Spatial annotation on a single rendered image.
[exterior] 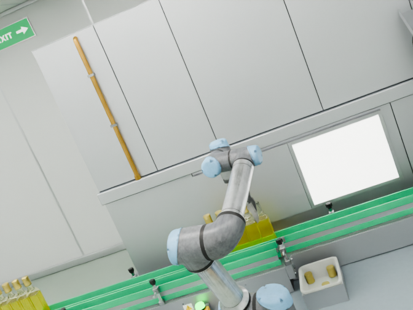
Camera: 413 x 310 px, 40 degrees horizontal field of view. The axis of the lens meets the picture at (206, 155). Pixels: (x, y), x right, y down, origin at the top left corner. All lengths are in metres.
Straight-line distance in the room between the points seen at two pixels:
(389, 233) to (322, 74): 0.75
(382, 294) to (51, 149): 4.41
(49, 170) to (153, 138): 3.63
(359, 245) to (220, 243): 0.98
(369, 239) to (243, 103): 0.82
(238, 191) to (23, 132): 4.51
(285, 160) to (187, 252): 0.97
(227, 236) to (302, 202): 0.98
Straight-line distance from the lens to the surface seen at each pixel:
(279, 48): 2.53
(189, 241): 1.77
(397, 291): 2.35
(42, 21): 5.90
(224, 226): 1.75
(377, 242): 2.59
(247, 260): 2.51
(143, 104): 2.63
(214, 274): 1.90
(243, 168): 1.95
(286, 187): 2.65
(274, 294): 2.05
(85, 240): 6.39
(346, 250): 2.59
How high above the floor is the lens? 2.00
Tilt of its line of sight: 13 degrees down
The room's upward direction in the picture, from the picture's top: 23 degrees counter-clockwise
